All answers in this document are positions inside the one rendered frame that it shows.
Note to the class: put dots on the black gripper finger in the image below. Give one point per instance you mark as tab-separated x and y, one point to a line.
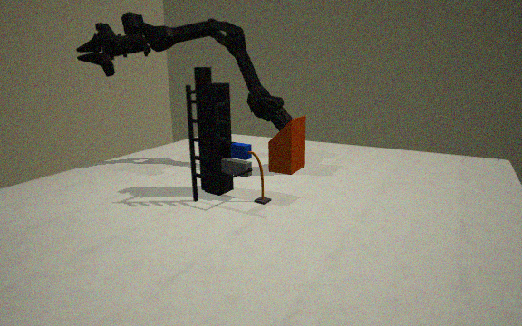
91	57
91	46

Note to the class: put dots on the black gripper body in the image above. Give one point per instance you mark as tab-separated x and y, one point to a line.
107	57

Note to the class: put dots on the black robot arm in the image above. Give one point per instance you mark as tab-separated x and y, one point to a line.
161	38

